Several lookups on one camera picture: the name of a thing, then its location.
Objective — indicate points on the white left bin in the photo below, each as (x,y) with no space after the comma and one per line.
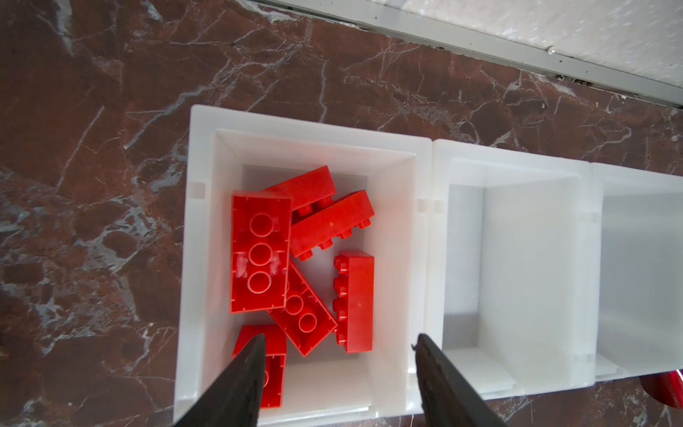
(233,150)

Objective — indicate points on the white middle bin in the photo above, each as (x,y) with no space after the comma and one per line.
(513,280)

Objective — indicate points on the red lego small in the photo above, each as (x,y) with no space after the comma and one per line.
(275,361)

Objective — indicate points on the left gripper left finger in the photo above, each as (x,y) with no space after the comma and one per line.
(234,398)

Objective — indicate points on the white bin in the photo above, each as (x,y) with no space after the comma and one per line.
(640,287)
(513,280)
(233,150)

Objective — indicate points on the white right bin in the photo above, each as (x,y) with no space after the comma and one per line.
(640,287)

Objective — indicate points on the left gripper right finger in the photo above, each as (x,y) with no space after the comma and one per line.
(447,397)

